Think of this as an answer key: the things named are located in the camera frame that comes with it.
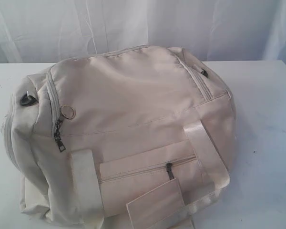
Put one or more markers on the beige duffel bag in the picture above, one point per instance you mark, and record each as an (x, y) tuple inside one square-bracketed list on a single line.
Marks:
[(153, 137)]

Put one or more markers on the metal key ring zipper pull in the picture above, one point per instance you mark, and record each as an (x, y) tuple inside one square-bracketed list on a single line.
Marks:
[(68, 112)]

